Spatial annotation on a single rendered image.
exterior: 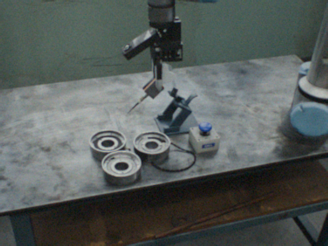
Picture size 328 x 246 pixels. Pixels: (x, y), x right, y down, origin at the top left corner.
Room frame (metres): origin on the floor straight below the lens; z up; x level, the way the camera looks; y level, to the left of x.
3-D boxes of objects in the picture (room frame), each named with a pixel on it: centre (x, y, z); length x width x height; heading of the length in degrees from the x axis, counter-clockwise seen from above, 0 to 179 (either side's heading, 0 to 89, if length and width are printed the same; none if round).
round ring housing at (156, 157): (1.03, 0.03, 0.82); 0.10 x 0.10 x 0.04
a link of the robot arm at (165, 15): (1.17, 0.02, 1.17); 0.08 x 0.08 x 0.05
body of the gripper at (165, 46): (1.17, 0.01, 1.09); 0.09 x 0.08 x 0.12; 103
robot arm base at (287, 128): (1.17, -0.45, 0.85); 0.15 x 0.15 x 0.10
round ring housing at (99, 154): (1.02, 0.16, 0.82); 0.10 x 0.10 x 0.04
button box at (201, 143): (1.07, -0.13, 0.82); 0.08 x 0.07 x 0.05; 108
